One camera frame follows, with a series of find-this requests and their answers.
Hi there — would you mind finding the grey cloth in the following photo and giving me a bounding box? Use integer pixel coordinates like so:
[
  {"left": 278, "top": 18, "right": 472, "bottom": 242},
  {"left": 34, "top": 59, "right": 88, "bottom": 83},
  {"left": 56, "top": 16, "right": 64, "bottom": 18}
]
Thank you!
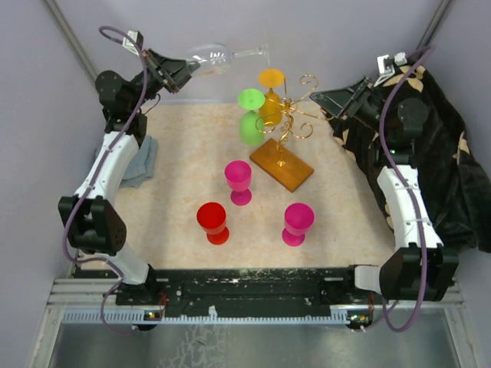
[{"left": 94, "top": 136, "right": 159, "bottom": 189}]

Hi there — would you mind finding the red plastic wine glass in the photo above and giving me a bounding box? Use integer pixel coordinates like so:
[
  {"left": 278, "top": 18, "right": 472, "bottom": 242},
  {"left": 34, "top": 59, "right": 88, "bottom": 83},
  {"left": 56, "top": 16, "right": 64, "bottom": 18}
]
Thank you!
[{"left": 196, "top": 202, "right": 229, "bottom": 245}]

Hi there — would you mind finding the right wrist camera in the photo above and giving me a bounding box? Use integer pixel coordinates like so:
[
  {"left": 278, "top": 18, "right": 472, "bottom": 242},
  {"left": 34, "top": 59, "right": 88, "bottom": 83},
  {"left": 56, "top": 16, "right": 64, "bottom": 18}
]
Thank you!
[{"left": 374, "top": 51, "right": 407, "bottom": 87}]

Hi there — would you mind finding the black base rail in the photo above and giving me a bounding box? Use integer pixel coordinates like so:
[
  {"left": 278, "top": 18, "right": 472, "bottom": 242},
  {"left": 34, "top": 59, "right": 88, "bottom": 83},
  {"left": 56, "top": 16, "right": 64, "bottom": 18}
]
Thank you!
[{"left": 116, "top": 266, "right": 379, "bottom": 318}]

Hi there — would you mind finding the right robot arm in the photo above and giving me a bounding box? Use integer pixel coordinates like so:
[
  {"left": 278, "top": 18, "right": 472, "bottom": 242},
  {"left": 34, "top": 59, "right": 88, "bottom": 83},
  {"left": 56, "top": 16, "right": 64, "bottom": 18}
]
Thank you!
[{"left": 310, "top": 75, "right": 458, "bottom": 304}]

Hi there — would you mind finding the gold wire wine glass rack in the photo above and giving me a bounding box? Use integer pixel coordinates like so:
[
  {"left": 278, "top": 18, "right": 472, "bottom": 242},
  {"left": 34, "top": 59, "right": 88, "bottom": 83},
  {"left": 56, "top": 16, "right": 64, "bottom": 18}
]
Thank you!
[{"left": 249, "top": 74, "right": 328, "bottom": 192}]

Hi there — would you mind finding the orange plastic wine glass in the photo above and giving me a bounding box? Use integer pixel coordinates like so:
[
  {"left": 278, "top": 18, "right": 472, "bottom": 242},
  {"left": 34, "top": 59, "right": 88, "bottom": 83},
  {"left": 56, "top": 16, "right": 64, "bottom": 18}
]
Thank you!
[{"left": 258, "top": 69, "right": 285, "bottom": 127}]

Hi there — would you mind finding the magenta wine glass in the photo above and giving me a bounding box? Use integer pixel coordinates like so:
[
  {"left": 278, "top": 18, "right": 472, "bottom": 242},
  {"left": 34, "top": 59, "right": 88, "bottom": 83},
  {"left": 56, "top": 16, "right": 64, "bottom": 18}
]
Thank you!
[
  {"left": 224, "top": 160, "right": 252, "bottom": 206},
  {"left": 282, "top": 202, "right": 315, "bottom": 247}
]

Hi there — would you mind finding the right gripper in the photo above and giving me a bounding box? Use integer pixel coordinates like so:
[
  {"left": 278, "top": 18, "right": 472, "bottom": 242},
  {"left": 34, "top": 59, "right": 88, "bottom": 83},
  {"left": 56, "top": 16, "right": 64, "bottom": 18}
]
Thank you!
[{"left": 309, "top": 76, "right": 391, "bottom": 139}]

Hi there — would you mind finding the clear wine glass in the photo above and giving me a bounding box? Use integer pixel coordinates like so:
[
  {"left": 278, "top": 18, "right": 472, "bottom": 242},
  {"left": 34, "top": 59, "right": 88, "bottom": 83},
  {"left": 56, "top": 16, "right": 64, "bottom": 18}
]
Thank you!
[{"left": 186, "top": 43, "right": 271, "bottom": 77}]

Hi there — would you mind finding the magenta wine glass front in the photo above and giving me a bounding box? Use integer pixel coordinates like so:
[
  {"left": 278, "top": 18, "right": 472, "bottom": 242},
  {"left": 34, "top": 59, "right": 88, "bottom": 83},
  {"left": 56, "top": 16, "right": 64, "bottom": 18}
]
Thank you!
[{"left": 282, "top": 202, "right": 315, "bottom": 247}]

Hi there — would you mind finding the black floral blanket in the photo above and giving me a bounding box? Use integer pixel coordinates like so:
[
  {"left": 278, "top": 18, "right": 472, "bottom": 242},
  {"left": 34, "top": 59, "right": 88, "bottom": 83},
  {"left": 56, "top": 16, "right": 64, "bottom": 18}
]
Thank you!
[{"left": 328, "top": 66, "right": 490, "bottom": 253}]

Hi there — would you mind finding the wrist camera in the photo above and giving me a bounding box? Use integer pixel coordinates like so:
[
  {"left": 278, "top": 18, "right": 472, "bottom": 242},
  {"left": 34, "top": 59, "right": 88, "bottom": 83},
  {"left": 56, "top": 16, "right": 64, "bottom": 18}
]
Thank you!
[
  {"left": 122, "top": 30, "right": 143, "bottom": 56},
  {"left": 374, "top": 51, "right": 407, "bottom": 87}
]

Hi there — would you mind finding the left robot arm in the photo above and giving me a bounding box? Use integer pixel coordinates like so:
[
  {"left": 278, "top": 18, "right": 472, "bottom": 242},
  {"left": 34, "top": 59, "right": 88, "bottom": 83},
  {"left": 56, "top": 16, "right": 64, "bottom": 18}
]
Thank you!
[{"left": 58, "top": 49, "right": 200, "bottom": 304}]

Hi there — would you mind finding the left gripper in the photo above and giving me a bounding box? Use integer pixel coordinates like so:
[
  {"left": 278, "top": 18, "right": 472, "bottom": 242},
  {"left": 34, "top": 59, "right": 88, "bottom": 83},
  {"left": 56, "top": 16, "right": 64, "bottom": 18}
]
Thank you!
[{"left": 127, "top": 48, "right": 201, "bottom": 111}]

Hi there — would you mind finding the green plastic wine glass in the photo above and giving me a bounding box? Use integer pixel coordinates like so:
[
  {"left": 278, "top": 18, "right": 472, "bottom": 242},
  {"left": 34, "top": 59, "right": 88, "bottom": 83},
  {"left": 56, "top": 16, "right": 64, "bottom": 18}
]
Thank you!
[{"left": 238, "top": 88, "right": 265, "bottom": 146}]

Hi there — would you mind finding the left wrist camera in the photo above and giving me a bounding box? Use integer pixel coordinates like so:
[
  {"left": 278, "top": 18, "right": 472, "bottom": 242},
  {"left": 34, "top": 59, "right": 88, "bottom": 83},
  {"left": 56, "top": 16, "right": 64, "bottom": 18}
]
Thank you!
[{"left": 122, "top": 30, "right": 143, "bottom": 56}]

